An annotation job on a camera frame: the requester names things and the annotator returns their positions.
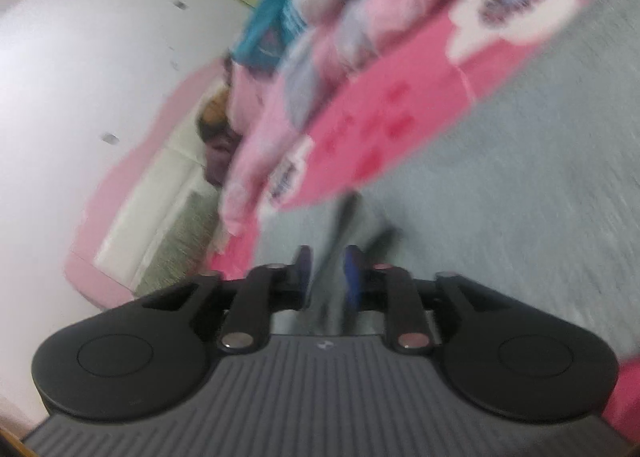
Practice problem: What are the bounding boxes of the pink floral blanket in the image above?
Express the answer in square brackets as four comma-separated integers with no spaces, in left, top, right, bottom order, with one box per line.
[207,0,640,443]

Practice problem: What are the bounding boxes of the pink patterned quilt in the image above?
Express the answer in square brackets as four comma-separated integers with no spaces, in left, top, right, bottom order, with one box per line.
[220,0,481,238]

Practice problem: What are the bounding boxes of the brown and black plush toy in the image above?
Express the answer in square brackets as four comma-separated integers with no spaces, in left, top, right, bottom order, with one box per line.
[196,87,236,138]

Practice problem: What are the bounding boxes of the purple fuzzy cloth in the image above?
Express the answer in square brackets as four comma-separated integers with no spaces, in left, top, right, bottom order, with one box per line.
[202,129,246,188]

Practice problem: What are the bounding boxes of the grey drawstring pants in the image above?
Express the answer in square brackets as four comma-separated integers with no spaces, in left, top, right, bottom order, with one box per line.
[250,0,640,368]

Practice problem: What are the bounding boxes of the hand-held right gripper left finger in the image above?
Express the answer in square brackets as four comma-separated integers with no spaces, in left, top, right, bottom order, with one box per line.
[142,244,315,351]

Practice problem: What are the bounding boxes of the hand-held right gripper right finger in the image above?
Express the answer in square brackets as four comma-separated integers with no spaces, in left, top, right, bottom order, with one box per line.
[342,244,493,354]

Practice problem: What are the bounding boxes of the teal patterned cloth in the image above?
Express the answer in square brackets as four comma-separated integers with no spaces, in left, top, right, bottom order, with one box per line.
[230,0,306,72]

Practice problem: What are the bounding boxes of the green floral pillow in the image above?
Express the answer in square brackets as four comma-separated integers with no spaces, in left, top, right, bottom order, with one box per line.
[135,187,226,298]

